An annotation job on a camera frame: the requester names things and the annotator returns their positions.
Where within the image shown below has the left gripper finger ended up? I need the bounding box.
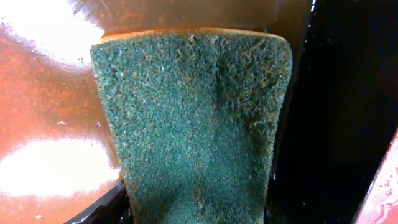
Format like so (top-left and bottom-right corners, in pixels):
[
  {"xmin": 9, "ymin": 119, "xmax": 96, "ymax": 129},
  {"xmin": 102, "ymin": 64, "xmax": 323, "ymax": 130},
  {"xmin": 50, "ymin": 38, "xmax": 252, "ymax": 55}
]
[{"xmin": 65, "ymin": 182, "xmax": 134, "ymax": 224}]

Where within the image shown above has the green yellow sponge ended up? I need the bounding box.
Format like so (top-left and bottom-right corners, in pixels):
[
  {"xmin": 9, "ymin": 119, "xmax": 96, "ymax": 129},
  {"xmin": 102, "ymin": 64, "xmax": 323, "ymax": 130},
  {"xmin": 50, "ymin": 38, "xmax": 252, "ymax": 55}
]
[{"xmin": 90, "ymin": 28, "xmax": 292, "ymax": 223}]

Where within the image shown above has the black water tray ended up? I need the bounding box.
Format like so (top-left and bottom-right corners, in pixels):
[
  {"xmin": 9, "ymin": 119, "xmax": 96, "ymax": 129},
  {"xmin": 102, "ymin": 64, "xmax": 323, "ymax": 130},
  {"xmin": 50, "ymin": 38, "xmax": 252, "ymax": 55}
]
[{"xmin": 0, "ymin": 0, "xmax": 398, "ymax": 224}]

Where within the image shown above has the red plastic tray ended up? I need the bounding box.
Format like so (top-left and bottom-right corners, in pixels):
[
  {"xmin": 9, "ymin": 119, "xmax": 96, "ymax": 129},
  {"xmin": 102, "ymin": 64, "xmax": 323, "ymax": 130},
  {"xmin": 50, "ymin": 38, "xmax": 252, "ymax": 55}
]
[{"xmin": 352, "ymin": 134, "xmax": 398, "ymax": 224}]

